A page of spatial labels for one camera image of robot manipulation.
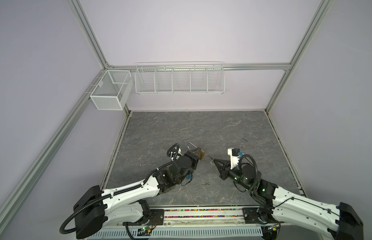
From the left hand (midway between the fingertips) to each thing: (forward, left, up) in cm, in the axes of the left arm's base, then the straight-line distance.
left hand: (202, 154), depth 74 cm
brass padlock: (+1, +2, +1) cm, 2 cm away
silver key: (-3, -5, -2) cm, 6 cm away
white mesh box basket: (+51, +56, +3) cm, 76 cm away
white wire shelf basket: (+53, +10, +9) cm, 55 cm away
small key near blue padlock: (-8, -3, -20) cm, 22 cm away
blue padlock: (-3, +7, -21) cm, 22 cm away
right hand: (-4, -5, -1) cm, 7 cm away
